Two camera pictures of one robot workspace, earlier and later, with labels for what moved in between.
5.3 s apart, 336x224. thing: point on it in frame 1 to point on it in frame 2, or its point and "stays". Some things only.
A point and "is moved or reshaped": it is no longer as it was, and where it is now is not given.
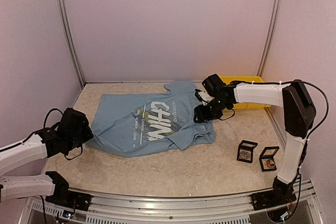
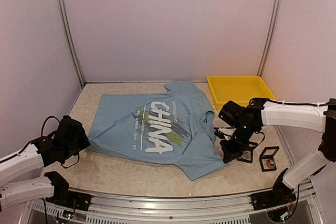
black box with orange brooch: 266,159 stays
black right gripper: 202,115 to 229,152
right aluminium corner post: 273,24 stays
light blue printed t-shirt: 133,120 is moved or reshaped
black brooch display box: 245,152 stays
